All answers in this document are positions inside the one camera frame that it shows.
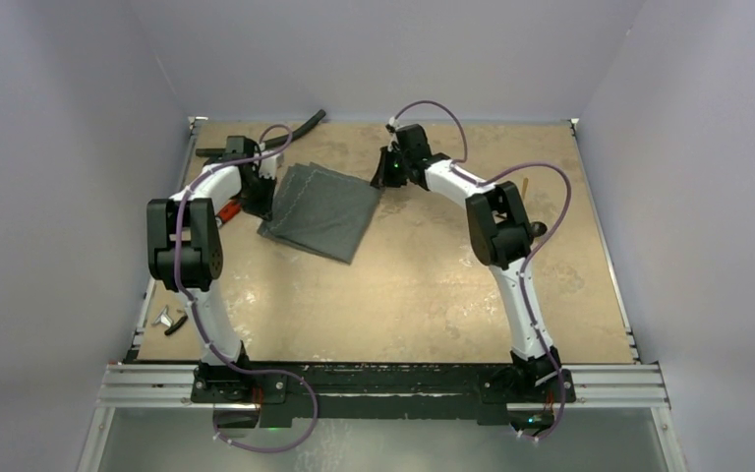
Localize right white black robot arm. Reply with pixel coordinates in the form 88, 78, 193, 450
371, 122, 567, 403

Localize red handled screwdriver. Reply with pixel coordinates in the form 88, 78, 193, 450
216, 200, 241, 227

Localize aluminium frame rail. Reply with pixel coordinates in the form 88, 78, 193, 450
94, 364, 670, 409

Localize grey cloth napkin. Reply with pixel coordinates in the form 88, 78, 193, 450
257, 163, 381, 265

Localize black handled pliers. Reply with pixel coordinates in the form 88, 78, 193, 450
163, 314, 188, 336

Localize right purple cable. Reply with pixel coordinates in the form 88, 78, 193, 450
386, 99, 574, 444

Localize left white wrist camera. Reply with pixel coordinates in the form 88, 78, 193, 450
258, 152, 284, 181

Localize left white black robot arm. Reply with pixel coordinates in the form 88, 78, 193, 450
146, 136, 277, 403

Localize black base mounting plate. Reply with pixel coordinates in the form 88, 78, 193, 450
191, 361, 576, 429

